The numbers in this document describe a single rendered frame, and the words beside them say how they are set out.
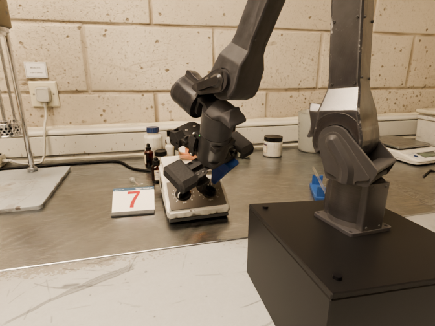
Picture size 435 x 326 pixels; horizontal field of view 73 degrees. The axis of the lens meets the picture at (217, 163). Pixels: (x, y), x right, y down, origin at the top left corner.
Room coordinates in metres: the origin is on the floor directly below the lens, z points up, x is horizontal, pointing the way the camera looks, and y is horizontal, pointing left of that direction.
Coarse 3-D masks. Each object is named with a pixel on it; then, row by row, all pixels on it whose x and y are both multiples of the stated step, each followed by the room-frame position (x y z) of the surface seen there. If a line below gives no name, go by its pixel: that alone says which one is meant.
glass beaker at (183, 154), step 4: (180, 148) 0.67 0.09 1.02; (184, 148) 0.67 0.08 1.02; (180, 152) 0.67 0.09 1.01; (184, 152) 0.67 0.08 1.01; (180, 156) 0.67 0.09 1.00; (184, 156) 0.67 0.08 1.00; (188, 156) 0.67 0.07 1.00; (196, 156) 0.68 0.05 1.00; (184, 160) 0.67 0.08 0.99; (188, 160) 0.67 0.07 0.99
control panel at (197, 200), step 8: (168, 184) 0.58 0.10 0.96; (216, 184) 0.60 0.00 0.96; (168, 192) 0.57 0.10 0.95; (192, 192) 0.57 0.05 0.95; (176, 200) 0.55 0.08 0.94; (192, 200) 0.56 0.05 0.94; (200, 200) 0.56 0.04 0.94; (208, 200) 0.56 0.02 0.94; (216, 200) 0.56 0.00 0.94; (224, 200) 0.57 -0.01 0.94; (176, 208) 0.53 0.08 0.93; (184, 208) 0.54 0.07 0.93
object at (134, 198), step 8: (120, 192) 0.61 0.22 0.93; (128, 192) 0.61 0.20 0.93; (136, 192) 0.61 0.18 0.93; (144, 192) 0.61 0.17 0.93; (152, 192) 0.62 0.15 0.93; (120, 200) 0.59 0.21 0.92; (128, 200) 0.60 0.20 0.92; (136, 200) 0.60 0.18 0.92; (144, 200) 0.60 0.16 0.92; (152, 200) 0.60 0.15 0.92; (120, 208) 0.58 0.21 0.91; (128, 208) 0.58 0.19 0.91
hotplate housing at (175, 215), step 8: (160, 168) 0.69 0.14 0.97; (160, 176) 0.67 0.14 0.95; (208, 176) 0.62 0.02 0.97; (160, 184) 0.69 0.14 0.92; (224, 192) 0.58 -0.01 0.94; (168, 200) 0.55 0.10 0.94; (168, 208) 0.54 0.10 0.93; (192, 208) 0.54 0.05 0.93; (200, 208) 0.54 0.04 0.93; (208, 208) 0.55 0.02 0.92; (216, 208) 0.55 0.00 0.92; (224, 208) 0.55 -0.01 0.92; (168, 216) 0.53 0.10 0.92; (176, 216) 0.53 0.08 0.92; (184, 216) 0.53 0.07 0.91; (192, 216) 0.54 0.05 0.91; (200, 216) 0.54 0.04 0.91; (208, 216) 0.55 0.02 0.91; (216, 216) 0.55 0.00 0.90
